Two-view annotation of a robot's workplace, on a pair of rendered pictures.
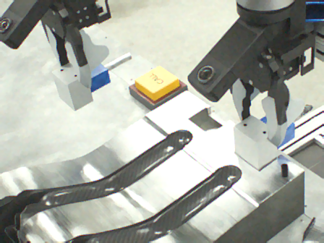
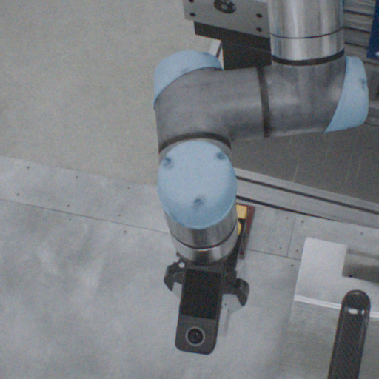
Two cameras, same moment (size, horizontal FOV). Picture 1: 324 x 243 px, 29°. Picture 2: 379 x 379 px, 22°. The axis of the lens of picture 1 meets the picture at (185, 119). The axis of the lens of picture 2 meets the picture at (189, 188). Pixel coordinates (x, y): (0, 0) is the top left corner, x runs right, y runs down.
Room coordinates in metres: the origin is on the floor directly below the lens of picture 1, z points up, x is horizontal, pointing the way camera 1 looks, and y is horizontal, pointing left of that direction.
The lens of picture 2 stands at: (0.50, 0.38, 2.13)
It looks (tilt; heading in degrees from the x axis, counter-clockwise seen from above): 65 degrees down; 326
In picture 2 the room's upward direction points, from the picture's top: 10 degrees counter-clockwise
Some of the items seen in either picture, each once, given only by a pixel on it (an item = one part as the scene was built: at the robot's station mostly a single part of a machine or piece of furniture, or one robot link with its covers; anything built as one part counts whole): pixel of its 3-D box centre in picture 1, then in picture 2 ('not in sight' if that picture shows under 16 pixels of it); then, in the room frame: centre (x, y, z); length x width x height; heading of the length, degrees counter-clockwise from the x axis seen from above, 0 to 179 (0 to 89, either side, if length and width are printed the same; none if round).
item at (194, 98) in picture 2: not in sight; (206, 107); (0.90, 0.07, 1.25); 0.11 x 0.11 x 0.08; 52
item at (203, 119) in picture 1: (210, 128); (362, 268); (0.73, -0.04, 0.87); 0.05 x 0.05 x 0.04; 33
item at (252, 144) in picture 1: (279, 126); not in sight; (0.67, -0.13, 0.91); 0.13 x 0.05 x 0.05; 123
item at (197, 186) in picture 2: not in sight; (198, 192); (0.83, 0.15, 1.25); 0.09 x 0.08 x 0.11; 142
